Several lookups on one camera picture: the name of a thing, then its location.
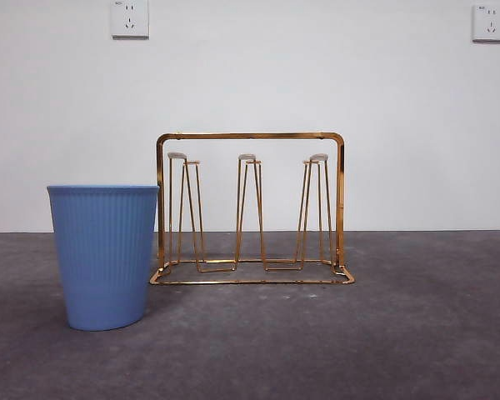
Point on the blue ribbed cup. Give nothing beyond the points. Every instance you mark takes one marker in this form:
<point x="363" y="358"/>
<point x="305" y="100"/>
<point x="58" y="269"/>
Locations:
<point x="104" y="258"/>

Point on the white wall socket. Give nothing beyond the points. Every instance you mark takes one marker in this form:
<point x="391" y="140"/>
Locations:
<point x="130" y="21"/>
<point x="489" y="23"/>

